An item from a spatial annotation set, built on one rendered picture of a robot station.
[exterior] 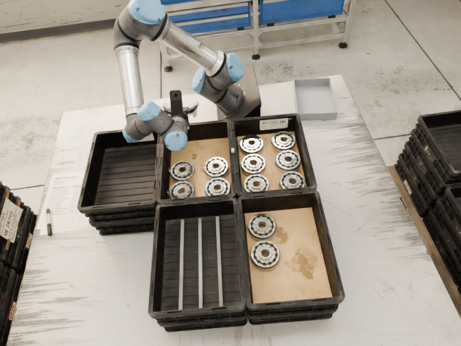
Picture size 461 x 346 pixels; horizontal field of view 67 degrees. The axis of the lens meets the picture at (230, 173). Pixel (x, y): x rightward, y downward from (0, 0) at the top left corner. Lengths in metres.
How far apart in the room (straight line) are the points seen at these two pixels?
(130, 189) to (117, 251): 0.26
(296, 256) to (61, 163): 1.24
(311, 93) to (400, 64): 1.66
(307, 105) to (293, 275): 0.99
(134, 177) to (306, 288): 0.83
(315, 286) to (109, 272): 0.80
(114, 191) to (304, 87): 1.16
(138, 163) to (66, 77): 2.28
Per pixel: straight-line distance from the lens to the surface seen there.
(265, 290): 1.24
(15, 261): 2.31
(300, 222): 1.34
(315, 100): 1.96
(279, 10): 3.25
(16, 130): 3.43
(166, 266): 1.31
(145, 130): 1.26
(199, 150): 1.56
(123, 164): 1.61
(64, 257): 1.62
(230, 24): 3.23
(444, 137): 2.27
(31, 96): 3.71
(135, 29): 1.40
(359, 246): 1.49
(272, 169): 1.47
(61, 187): 1.83
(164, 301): 1.27
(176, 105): 1.38
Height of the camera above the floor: 2.01
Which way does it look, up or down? 54 degrees down
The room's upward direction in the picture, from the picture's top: 7 degrees counter-clockwise
